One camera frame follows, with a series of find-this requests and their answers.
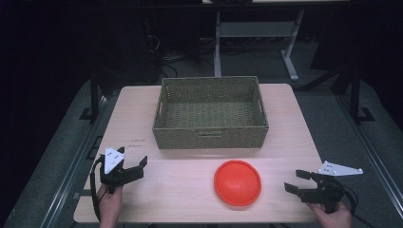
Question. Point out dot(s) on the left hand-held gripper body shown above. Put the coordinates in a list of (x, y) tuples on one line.
[(122, 175)]

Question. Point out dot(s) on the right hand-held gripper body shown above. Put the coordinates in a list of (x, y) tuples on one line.
[(326, 193)]

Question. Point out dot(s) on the red round plastic disc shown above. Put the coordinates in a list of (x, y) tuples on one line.
[(237, 183)]

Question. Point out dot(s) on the green woven basket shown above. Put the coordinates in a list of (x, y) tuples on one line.
[(209, 139)]

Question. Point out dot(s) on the person's right hand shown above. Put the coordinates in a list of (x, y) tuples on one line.
[(335, 220)]

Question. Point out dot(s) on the person's left hand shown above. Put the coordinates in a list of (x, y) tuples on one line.
[(110, 207)]

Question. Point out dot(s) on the black metal stand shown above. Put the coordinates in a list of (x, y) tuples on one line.
[(94, 95), (355, 95)]

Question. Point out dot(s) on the grey metal floor rail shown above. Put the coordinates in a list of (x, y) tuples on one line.
[(72, 164), (374, 158)]

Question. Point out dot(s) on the grey metal desk frame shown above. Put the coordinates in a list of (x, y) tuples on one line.
[(253, 29)]

